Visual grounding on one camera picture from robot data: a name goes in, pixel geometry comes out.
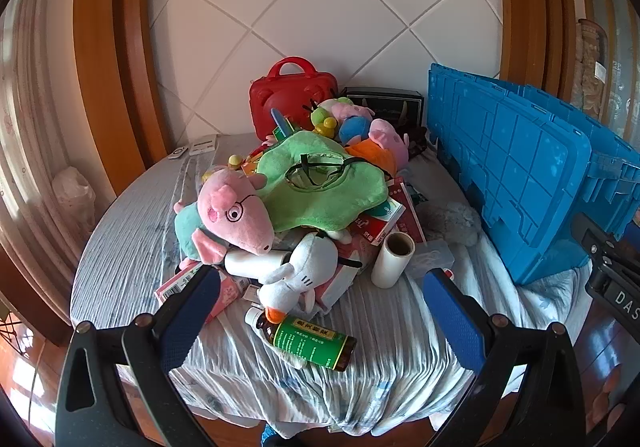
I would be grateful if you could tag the pink pig plush with glasses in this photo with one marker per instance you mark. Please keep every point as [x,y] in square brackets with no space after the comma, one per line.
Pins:
[225,207]

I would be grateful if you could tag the cloth-covered round desktop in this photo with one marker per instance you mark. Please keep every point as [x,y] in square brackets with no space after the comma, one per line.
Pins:
[400,377]

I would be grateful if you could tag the white lint roller refill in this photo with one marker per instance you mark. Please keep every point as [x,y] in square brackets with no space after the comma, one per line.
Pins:
[390,267]

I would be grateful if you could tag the light patterned curtain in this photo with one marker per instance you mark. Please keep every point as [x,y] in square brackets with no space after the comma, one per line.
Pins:
[30,102]

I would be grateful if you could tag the red plastic carry case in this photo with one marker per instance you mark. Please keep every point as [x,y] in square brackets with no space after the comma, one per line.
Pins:
[290,102]

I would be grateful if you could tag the brown bottle with green label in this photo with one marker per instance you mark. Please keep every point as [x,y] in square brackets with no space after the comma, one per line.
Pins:
[310,339]

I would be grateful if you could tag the blue plastic crate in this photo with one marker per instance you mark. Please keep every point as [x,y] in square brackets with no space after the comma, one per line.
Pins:
[525,167]

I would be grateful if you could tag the black framed glasses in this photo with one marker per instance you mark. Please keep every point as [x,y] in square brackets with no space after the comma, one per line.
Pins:
[305,167]

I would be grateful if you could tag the blue flat plastic paddle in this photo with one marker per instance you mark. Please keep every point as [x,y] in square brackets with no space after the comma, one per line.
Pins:
[282,124]

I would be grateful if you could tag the pig plush in blue shirt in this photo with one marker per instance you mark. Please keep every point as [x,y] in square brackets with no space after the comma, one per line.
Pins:
[355,127]

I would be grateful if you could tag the red white green box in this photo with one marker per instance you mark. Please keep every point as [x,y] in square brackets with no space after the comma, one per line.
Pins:
[380,224]

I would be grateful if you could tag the pig plush in orange dress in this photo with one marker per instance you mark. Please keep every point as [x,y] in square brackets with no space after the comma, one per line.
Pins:
[385,137]

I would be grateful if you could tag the dark red cardboard box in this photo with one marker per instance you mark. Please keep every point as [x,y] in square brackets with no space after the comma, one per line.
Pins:
[412,222]

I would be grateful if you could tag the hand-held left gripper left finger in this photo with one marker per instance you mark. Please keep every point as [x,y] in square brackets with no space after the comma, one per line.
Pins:
[192,322]

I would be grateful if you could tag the small white remote control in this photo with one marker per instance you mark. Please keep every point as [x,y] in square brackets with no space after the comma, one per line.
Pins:
[178,153]

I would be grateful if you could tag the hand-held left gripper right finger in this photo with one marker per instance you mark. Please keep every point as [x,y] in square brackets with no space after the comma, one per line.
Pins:
[452,322]

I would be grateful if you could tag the pink tissue packet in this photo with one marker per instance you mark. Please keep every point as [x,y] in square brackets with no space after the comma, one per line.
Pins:
[230,294]

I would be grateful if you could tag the green plush cushion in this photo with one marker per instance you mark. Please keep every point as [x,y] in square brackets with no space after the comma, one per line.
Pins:
[330,207]

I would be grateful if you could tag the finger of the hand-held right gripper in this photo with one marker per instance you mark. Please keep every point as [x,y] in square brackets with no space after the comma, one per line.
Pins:
[595,234]

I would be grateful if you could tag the black cardboard box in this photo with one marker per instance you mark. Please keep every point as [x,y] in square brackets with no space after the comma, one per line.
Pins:
[385,102]

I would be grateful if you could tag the wooden wall trim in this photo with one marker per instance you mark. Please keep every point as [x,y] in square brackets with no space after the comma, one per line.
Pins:
[115,52]
[530,2]

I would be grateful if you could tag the grey fur piece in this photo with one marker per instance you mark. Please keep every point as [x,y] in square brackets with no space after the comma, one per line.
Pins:
[450,222]

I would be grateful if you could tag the clear plastic box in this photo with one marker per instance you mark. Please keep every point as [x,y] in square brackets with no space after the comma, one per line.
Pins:
[430,257]

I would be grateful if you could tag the yellow green toy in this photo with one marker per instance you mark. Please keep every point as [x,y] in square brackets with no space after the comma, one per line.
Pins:
[322,119]

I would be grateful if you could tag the white duck plush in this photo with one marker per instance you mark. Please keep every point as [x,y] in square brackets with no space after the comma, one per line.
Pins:
[300,272]

